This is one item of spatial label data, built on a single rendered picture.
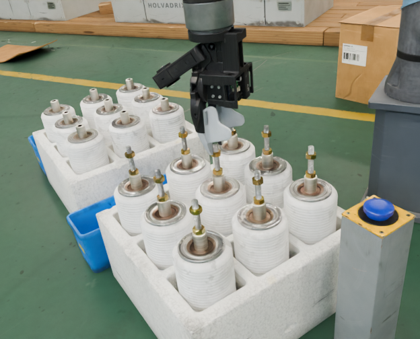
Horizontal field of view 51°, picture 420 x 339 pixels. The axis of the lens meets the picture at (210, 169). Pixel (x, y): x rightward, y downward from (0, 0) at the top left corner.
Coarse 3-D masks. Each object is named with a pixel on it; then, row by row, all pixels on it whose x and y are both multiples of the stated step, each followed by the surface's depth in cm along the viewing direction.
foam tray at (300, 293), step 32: (128, 256) 80; (320, 256) 75; (128, 288) 91; (160, 288) 71; (256, 288) 69; (288, 288) 73; (320, 288) 79; (160, 320) 77; (192, 320) 65; (224, 320) 66; (256, 320) 71; (288, 320) 77; (320, 320) 83
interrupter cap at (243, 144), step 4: (240, 140) 98; (244, 140) 98; (224, 144) 97; (240, 144) 97; (244, 144) 96; (248, 144) 96; (220, 148) 96; (224, 148) 96; (228, 148) 96; (236, 148) 95; (240, 148) 95; (244, 148) 94; (248, 148) 95; (224, 152) 94; (228, 152) 94; (232, 152) 93; (236, 152) 93; (240, 152) 93
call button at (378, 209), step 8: (368, 200) 61; (376, 200) 61; (384, 200) 61; (368, 208) 60; (376, 208) 60; (384, 208) 59; (392, 208) 59; (368, 216) 60; (376, 216) 59; (384, 216) 59
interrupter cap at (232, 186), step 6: (210, 180) 85; (228, 180) 84; (234, 180) 84; (204, 186) 83; (210, 186) 83; (228, 186) 83; (234, 186) 82; (204, 192) 81; (210, 192) 81; (216, 192) 81; (222, 192) 81; (228, 192) 80; (234, 192) 80; (210, 198) 80; (216, 198) 79; (222, 198) 79
